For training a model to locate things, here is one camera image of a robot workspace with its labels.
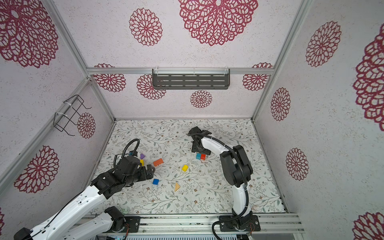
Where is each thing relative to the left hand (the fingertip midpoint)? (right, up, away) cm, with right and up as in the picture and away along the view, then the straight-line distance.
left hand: (147, 173), depth 78 cm
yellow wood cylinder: (+19, 0, +14) cm, 24 cm away
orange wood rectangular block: (+1, +2, +19) cm, 19 cm away
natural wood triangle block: (+15, -10, +7) cm, 19 cm away
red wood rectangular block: (+31, +6, +20) cm, 37 cm away
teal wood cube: (+27, +6, +19) cm, 34 cm away
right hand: (+29, +11, +19) cm, 36 cm away
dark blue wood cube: (+2, -8, +10) cm, 12 cm away
